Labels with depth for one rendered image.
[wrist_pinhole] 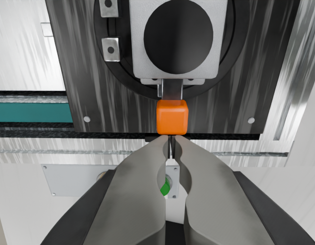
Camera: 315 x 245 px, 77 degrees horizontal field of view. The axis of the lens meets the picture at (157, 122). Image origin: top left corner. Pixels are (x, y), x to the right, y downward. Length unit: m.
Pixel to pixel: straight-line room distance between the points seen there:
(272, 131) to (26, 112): 0.33
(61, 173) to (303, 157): 0.45
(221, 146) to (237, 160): 0.03
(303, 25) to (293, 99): 0.08
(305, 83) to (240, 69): 0.08
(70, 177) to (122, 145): 0.11
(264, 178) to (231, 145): 0.22
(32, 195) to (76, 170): 0.27
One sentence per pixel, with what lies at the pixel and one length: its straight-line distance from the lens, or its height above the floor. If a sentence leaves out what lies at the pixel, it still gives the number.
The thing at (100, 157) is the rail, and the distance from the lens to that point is 0.30.
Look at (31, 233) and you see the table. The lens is 0.70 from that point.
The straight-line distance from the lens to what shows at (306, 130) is 0.46.
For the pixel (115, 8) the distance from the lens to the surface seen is 0.18.
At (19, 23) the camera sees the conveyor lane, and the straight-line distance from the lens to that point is 0.32.
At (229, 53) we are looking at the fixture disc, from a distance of 0.21.
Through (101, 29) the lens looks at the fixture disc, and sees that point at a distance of 0.20.
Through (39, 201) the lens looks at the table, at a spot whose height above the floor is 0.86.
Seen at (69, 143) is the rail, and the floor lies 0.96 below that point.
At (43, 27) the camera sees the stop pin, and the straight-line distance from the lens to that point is 0.25.
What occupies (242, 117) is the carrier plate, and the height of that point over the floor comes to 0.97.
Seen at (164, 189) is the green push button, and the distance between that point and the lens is 0.31.
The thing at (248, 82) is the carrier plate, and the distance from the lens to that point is 0.24.
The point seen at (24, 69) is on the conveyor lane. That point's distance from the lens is 0.34.
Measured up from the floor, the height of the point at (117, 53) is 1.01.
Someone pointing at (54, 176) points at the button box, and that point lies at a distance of 0.35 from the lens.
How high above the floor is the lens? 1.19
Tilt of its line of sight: 63 degrees down
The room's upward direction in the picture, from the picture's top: 176 degrees counter-clockwise
